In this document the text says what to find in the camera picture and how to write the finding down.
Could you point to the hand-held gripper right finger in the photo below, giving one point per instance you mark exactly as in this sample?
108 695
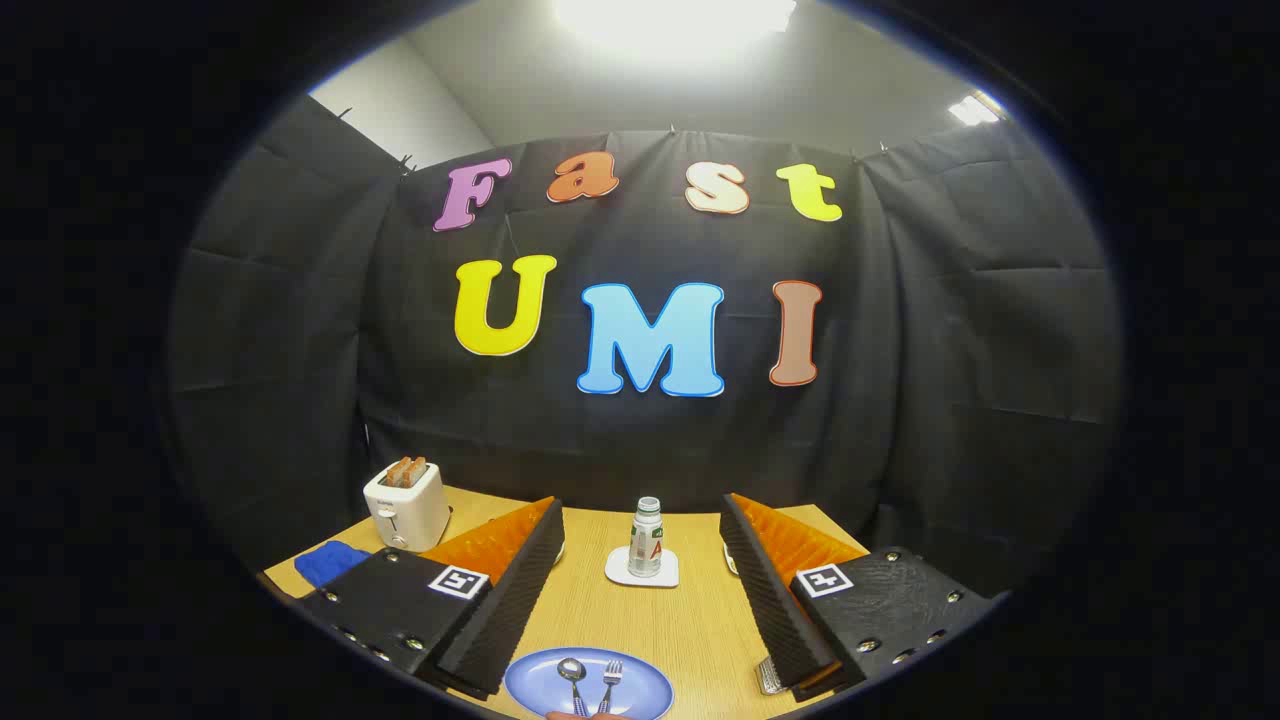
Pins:
765 590

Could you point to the blue folded cloth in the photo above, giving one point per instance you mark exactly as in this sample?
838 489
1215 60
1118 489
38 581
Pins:
330 562

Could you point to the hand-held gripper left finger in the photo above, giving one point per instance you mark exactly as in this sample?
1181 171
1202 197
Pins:
515 590

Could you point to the ceiling light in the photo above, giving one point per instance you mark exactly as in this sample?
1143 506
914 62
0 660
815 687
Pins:
670 20
972 108

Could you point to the white toaster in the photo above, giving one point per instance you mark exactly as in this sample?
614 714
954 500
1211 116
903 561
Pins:
410 515

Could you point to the white square coaster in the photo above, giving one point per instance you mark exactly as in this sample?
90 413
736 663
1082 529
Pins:
620 572

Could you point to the blue round plate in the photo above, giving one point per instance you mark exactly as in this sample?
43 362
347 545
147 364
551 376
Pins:
640 690

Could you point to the white divided dish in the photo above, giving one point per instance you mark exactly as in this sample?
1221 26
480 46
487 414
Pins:
730 561

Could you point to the clear plastic bottle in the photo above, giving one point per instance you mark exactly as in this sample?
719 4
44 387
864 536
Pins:
646 545

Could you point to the toast slice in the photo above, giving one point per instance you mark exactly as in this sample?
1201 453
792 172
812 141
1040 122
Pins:
397 473
417 470

